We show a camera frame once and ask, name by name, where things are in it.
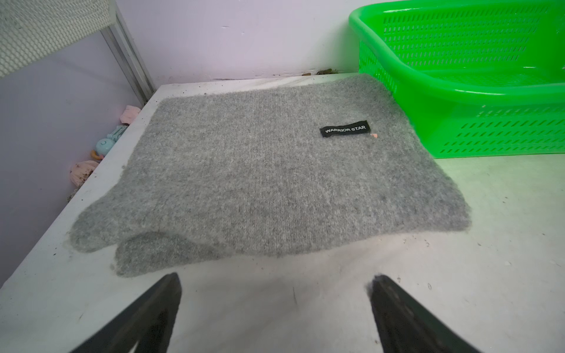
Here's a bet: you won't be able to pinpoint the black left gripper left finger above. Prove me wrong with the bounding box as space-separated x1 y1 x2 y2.
74 273 182 352

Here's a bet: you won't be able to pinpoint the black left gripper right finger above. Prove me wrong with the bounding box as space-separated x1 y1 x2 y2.
369 274 478 353

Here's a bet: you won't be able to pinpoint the grey folded scarf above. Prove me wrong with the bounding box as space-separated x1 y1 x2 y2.
69 74 471 277

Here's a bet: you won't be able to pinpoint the green plastic basket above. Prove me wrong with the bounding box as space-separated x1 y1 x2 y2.
349 1 564 158

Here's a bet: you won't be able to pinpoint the pastel toys beside table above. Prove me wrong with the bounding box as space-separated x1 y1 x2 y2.
69 105 141 188

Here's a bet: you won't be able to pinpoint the white wire wall shelf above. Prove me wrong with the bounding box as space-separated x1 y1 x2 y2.
1 0 116 77

